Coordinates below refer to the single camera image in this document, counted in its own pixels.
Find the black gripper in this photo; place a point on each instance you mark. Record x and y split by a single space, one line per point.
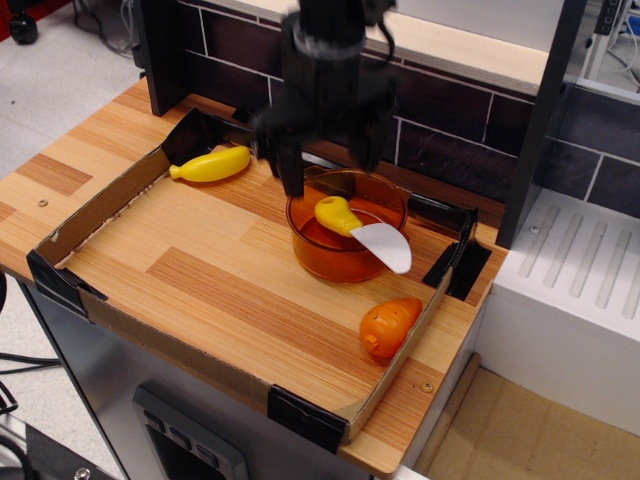
325 90

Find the yellow handled white toy knife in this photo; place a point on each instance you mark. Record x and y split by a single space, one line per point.
383 240

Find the transparent orange toy pot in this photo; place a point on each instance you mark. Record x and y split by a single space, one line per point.
340 257

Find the cardboard fence with black tape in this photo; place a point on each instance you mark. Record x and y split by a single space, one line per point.
206 276

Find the yellow toy banana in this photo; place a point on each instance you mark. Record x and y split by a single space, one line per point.
213 166

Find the orange toy carrot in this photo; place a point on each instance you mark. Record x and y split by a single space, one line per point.
384 328

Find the white toy sink drainboard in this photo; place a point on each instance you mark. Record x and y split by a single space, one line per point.
582 261

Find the black office chair wheel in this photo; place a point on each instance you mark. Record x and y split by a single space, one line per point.
23 29

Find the black toy stove control panel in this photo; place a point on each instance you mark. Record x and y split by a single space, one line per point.
184 448

